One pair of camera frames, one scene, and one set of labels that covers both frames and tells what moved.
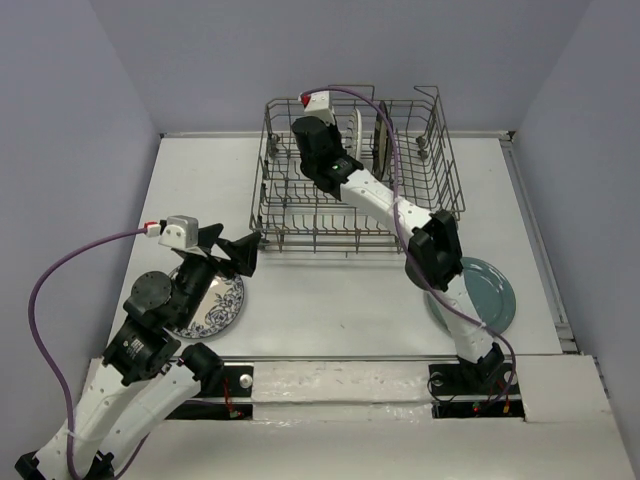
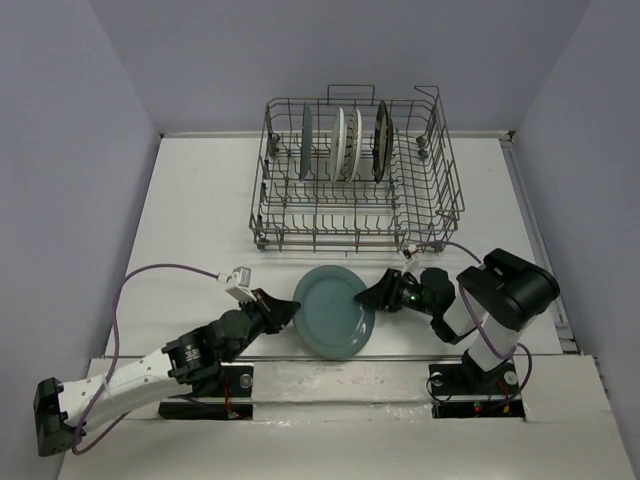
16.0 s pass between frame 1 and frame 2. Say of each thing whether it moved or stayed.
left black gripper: moved
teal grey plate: moved
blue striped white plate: stayed
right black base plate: stayed
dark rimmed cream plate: stayed
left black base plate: stayed
